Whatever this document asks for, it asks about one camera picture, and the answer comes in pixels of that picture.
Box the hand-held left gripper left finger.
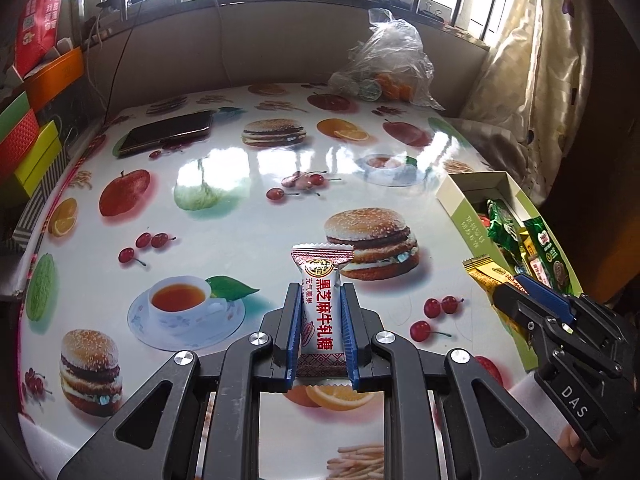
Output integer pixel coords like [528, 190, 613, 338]
[57, 282, 303, 480]

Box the olive green stick packet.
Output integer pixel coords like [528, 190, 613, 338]
[522, 215, 576, 293]

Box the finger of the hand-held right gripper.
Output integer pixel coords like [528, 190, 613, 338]
[516, 274, 631, 346]
[492, 282, 571, 356]

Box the orange box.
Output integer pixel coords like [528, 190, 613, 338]
[22, 49, 85, 111]

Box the green cardboard box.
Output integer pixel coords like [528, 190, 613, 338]
[434, 171, 583, 371]

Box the beige printed curtain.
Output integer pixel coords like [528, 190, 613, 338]
[440, 0, 596, 201]

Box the black cable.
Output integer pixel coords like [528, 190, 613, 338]
[102, 0, 146, 126]

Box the red printed bag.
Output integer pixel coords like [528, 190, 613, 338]
[12, 0, 76, 78]

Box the clear plastic bag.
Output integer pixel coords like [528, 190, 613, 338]
[327, 8, 446, 111]

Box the brown wooden cabinet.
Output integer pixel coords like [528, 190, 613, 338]
[545, 0, 640, 306]

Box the person's right hand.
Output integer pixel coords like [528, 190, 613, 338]
[560, 425, 601, 468]

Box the light green box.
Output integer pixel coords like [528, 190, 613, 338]
[0, 92, 31, 133]

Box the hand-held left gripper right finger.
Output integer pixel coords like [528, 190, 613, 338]
[340, 283, 583, 480]

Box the black smartphone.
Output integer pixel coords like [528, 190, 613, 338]
[117, 110, 213, 157]

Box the orange tangerine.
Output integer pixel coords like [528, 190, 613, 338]
[375, 72, 416, 101]

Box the white red nougat packet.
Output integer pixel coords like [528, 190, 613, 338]
[291, 241, 355, 386]

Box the yellow-green box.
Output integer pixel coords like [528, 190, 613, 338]
[12, 121, 63, 196]

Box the red woven box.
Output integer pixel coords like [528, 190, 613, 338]
[0, 110, 40, 183]

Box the small gold pastry packet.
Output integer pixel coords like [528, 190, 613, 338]
[462, 255, 531, 301]

